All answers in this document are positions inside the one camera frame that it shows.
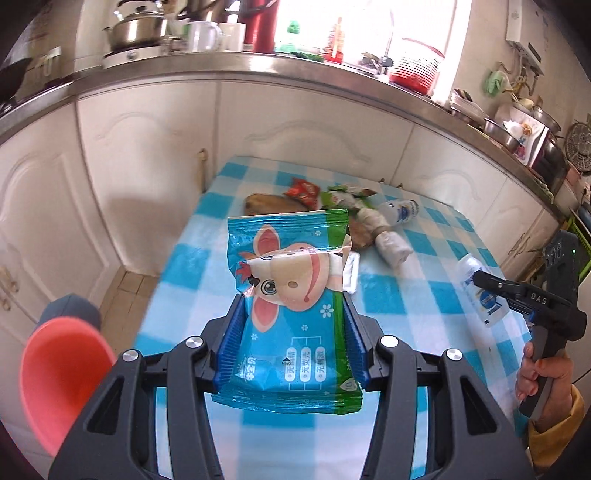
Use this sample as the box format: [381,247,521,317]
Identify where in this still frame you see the large white tissue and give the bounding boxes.
[373,229,414,267]

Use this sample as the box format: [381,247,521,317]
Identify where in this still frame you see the green plastic rack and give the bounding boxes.
[570,217,591,278]

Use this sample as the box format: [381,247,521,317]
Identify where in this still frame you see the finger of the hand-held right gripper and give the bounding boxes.
[471,270,527,308]

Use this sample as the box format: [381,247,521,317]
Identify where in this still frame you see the steel bowl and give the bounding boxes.
[482,117,525,153]

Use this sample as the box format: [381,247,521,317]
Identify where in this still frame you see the green cloth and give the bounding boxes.
[483,69,509,97]

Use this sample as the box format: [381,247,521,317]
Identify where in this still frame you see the grey kitchen counter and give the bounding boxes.
[0,51,573,208]

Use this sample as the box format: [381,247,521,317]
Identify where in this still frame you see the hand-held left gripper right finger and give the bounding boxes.
[343,301,536,480]

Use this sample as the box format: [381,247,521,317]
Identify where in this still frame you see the red sauce bottle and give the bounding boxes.
[325,18,345,61]

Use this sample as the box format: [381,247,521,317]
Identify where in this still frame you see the white water heater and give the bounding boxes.
[505,0,548,70]

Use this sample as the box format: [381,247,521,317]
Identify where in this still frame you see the small electric fan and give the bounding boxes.
[566,121,591,176]

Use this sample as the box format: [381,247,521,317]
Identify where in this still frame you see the pink plastic bin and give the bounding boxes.
[21,316,117,455]

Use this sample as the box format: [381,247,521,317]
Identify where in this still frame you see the silver foil packet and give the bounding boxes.
[344,251,361,294]

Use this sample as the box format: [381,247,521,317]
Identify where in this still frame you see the red thermos flask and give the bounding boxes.
[242,0,280,54]

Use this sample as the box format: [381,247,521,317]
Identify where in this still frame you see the white kitchen cabinet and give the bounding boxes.
[0,76,578,370]

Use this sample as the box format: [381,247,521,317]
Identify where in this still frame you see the blue white checkered tablecloth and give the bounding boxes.
[134,154,536,480]

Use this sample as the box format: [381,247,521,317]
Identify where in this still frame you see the white induction stove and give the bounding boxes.
[102,46,163,70]

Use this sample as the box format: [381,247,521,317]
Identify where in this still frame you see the white bottle with blue label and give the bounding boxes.
[457,254,511,328]
[376,199,420,227]

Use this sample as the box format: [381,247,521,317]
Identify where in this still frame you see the grey stool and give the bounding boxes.
[38,295,102,330]

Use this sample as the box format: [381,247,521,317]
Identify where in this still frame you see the brown fruit husk half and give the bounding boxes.
[244,193,301,217]

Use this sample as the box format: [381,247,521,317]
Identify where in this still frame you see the white mug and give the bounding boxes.
[185,21,222,52]

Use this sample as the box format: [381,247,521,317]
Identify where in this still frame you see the red snack wrapper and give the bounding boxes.
[283,178,321,205]

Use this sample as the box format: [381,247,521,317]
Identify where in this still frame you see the green white snack wrapper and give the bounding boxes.
[320,184,377,217]

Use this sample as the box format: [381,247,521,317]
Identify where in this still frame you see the brown peel piece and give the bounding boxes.
[348,215,384,250]

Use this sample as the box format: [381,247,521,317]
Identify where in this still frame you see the stack of plates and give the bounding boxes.
[450,88,485,123]

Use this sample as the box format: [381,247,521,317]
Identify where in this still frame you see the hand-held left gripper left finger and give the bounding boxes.
[48,293,245,480]

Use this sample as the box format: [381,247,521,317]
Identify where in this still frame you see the blue wet wipes packet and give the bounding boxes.
[211,209,362,415]

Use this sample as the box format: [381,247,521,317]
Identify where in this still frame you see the steel cooking pot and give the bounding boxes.
[102,16,169,51]

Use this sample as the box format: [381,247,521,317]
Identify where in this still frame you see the white cup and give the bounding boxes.
[219,22,247,51]

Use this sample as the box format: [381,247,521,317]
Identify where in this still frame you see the steel faucet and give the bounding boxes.
[369,9,398,75]

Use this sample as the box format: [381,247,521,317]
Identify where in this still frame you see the person's right forearm yellow sleeve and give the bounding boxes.
[526,385,587,472]

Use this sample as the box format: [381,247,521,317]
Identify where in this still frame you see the red plastic basket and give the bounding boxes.
[388,38,446,95]

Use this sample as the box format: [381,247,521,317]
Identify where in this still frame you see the person's right hand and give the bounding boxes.
[516,344,573,402]

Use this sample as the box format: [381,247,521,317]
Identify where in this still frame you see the black wok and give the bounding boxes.
[0,58,33,104]

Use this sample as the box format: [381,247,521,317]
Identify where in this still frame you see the green plastic bottle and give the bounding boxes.
[279,21,308,51]

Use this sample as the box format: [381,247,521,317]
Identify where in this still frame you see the small crumpled white tissue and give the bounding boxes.
[358,208,393,234]

